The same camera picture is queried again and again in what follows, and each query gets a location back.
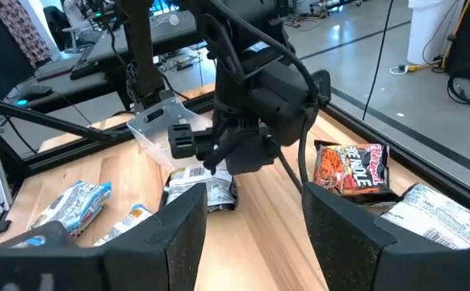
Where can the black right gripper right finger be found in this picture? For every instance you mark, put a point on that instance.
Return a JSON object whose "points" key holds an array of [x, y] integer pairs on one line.
{"points": [[340, 242]]}

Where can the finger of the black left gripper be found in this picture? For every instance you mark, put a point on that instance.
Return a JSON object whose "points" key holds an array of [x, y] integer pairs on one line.
{"points": [[215, 159], [184, 141]]}

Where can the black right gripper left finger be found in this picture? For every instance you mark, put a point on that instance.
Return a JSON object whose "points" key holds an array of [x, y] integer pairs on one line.
{"points": [[170, 242]]}

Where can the black noodle packet white back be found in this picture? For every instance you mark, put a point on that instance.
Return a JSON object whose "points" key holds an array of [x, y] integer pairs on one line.
{"points": [[211, 190]]}

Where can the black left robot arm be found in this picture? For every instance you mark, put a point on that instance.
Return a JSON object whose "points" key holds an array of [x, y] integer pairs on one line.
{"points": [[239, 32]]}

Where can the translucent plastic bin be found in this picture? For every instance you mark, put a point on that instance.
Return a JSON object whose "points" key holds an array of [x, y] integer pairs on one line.
{"points": [[158, 129]]}

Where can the blue noodle packet yellow patch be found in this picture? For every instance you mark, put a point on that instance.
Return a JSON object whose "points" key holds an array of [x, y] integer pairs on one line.
{"points": [[126, 224]]}

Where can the black orange fire noodle packet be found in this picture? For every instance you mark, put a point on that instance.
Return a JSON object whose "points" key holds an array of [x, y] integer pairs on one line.
{"points": [[352, 169]]}

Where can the white-backed noodle packet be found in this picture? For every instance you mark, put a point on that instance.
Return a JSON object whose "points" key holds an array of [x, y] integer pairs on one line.
{"points": [[441, 218]]}

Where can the grey desk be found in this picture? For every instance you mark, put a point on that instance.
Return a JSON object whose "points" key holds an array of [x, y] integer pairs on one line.
{"points": [[110, 44]]}

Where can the black keyboard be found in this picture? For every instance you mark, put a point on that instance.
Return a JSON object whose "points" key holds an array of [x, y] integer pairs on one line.
{"points": [[83, 60]]}

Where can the black device blue light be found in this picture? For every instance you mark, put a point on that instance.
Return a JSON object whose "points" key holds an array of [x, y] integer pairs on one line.
{"points": [[31, 97]]}

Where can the white cylindrical column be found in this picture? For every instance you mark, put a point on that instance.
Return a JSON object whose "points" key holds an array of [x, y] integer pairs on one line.
{"points": [[433, 28]]}

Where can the person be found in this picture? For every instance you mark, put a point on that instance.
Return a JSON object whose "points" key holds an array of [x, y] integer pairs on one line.
{"points": [[17, 28]]}

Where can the black diagonal frame strut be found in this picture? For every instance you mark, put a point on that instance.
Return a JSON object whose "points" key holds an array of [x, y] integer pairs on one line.
{"points": [[41, 117]]}

